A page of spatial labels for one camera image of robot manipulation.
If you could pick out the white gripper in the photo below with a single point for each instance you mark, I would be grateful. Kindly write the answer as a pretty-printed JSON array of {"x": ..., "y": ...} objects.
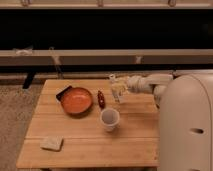
[{"x": 132, "y": 84}]

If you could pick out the white plastic bottle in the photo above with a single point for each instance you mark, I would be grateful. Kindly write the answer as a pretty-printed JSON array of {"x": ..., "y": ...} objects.
[{"x": 118, "y": 87}]

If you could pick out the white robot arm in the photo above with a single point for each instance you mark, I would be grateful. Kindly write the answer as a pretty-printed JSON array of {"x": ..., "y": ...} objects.
[{"x": 185, "y": 118}]

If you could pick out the red sausage toy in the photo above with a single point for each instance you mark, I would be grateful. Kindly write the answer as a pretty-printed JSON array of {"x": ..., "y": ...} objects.
[{"x": 101, "y": 100}]

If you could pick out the white plastic cup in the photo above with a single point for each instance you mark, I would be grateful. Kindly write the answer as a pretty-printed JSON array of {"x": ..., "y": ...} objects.
[{"x": 109, "y": 119}]

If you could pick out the orange frying pan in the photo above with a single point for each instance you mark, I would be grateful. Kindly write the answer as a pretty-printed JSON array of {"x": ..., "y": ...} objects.
[{"x": 75, "y": 100}]

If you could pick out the wooden table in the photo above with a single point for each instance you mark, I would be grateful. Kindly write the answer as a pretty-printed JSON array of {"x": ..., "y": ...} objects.
[{"x": 85, "y": 142}]

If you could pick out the beige sponge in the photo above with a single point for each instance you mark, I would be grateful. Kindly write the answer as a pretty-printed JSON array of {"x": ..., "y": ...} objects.
[{"x": 53, "y": 143}]

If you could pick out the white horizontal rail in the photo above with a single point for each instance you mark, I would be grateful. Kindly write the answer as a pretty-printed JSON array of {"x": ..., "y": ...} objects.
[{"x": 105, "y": 57}]

